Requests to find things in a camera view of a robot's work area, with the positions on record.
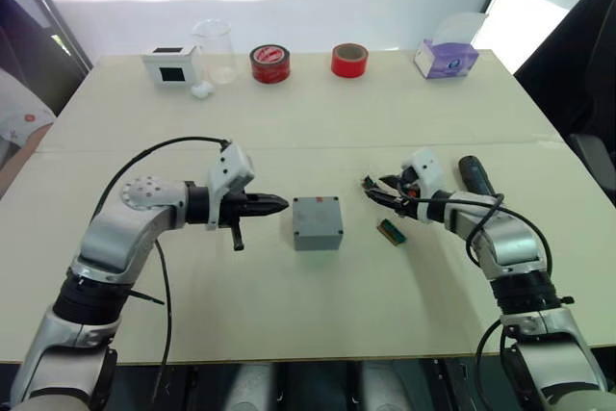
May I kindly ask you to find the white cube with black squares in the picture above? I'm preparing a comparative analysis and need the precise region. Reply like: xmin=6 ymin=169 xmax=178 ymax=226
xmin=141 ymin=44 xmax=201 ymax=90

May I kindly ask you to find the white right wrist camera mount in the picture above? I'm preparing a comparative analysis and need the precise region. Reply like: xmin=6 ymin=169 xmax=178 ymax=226
xmin=400 ymin=147 xmax=445 ymax=201

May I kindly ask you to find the dark window frame post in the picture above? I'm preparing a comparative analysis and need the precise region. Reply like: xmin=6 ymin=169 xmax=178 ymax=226
xmin=17 ymin=0 xmax=94 ymax=73

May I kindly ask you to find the plain red tape roll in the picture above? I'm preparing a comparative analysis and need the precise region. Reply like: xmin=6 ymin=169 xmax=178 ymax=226
xmin=330 ymin=42 xmax=370 ymax=81

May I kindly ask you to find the red printed tape roll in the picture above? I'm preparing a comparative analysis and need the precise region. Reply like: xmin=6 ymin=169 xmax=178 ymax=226
xmin=248 ymin=42 xmax=292 ymax=87

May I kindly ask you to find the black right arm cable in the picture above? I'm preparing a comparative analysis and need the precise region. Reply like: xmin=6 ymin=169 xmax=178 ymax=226
xmin=406 ymin=191 xmax=575 ymax=398

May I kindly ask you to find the person in light shirt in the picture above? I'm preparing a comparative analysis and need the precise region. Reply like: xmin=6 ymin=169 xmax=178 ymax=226
xmin=0 ymin=66 xmax=56 ymax=186

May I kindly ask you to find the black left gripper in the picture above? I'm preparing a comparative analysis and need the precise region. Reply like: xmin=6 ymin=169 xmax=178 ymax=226
xmin=218 ymin=192 xmax=291 ymax=253

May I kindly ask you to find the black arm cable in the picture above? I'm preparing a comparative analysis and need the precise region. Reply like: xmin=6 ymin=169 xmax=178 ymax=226
xmin=93 ymin=135 xmax=233 ymax=383
xmin=406 ymin=191 xmax=575 ymax=398

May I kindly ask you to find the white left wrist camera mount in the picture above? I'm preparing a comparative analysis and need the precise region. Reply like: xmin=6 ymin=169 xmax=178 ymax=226
xmin=207 ymin=141 xmax=256 ymax=232

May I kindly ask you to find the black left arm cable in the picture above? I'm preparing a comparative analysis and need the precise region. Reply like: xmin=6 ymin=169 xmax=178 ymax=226
xmin=93 ymin=135 xmax=233 ymax=383

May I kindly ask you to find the grey plastic junction box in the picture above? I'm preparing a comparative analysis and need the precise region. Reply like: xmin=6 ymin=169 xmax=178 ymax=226
xmin=292 ymin=194 xmax=346 ymax=252

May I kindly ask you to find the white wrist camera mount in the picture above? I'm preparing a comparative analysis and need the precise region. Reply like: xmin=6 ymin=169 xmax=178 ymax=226
xmin=400 ymin=147 xmax=445 ymax=201
xmin=207 ymin=141 xmax=256 ymax=232

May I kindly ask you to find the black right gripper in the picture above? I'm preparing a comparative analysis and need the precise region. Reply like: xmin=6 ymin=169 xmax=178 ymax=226
xmin=364 ymin=165 xmax=420 ymax=220

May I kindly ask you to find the black zip tie tail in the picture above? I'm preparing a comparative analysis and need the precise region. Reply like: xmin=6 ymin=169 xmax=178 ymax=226
xmin=128 ymin=288 xmax=167 ymax=307

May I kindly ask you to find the clear plastic sheet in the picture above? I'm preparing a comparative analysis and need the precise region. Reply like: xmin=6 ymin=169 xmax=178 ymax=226
xmin=434 ymin=11 xmax=490 ymax=45

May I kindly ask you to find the clear glass beaker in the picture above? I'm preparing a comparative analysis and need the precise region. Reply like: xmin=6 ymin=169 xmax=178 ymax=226
xmin=192 ymin=18 xmax=239 ymax=87

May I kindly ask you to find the black chair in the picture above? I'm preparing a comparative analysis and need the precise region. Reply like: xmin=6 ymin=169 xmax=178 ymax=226
xmin=512 ymin=0 xmax=616 ymax=193

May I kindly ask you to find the purple tissue box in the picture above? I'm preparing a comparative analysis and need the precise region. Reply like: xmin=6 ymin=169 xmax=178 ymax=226
xmin=413 ymin=37 xmax=481 ymax=82

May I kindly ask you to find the black electric screwdriver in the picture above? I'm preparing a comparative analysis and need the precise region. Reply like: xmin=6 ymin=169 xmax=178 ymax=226
xmin=456 ymin=155 xmax=504 ymax=206

